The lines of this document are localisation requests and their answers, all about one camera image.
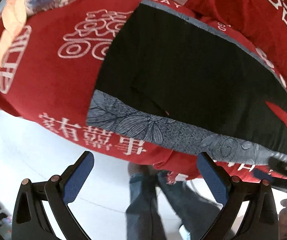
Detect cream yellow cloth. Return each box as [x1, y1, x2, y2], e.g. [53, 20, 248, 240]
[0, 0, 27, 68]

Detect red bedspread with white characters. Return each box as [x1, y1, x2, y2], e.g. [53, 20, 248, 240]
[0, 0, 287, 181]

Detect person's right jeans leg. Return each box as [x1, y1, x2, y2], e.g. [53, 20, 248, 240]
[158, 171, 220, 239]

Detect black pants with grey waistband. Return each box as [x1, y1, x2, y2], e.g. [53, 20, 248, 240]
[86, 1, 287, 165]

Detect person's left jeans leg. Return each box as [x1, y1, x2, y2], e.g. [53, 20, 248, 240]
[126, 163, 166, 240]

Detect red folded quilt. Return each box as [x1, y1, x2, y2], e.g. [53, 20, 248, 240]
[78, 0, 287, 81]

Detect person's jeans leg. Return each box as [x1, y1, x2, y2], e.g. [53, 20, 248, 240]
[158, 171, 220, 239]
[126, 163, 166, 240]

